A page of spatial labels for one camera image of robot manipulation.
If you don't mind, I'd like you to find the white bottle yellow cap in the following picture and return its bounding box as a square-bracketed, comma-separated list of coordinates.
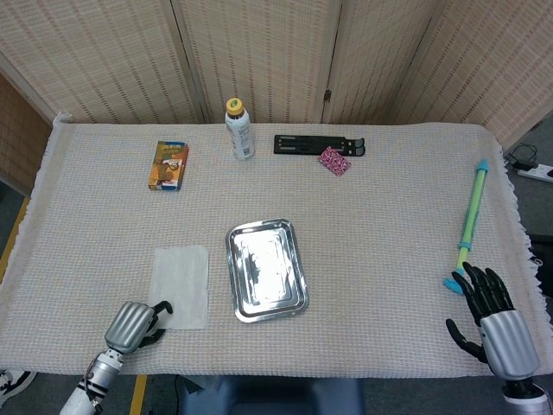
[225, 98, 256, 162]

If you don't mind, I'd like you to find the beige woven tablecloth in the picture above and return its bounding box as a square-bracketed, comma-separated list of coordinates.
[0, 111, 553, 378]

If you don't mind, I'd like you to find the black folding stand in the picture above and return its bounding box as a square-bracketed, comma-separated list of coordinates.
[273, 134, 366, 157]

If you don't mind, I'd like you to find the green blue water squirter tube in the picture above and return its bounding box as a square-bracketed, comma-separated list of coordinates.
[442, 158, 491, 297]

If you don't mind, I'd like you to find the pink patterned packet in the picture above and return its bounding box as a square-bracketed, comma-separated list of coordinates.
[318, 145, 353, 178]

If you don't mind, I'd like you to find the black white sneaker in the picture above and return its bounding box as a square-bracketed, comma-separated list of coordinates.
[0, 368, 39, 402]

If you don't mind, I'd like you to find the orange snack box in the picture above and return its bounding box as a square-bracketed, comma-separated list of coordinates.
[147, 140, 189, 192]

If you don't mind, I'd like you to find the white power strip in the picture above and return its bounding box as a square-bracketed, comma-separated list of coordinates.
[516, 163, 553, 182]

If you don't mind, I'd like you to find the beige woven folding screen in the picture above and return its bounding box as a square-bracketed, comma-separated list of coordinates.
[0, 0, 553, 195]

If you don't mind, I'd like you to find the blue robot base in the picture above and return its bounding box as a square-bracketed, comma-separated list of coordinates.
[179, 374, 364, 415]

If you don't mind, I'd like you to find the silver metal tray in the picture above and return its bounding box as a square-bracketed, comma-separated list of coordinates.
[225, 217, 310, 323]

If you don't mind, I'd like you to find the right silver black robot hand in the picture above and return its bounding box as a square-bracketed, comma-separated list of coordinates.
[445, 261, 541, 381]

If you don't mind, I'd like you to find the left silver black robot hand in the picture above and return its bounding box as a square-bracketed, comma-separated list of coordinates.
[104, 300, 175, 356]

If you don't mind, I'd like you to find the white cloth napkin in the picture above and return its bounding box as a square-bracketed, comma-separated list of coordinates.
[149, 245, 212, 332]

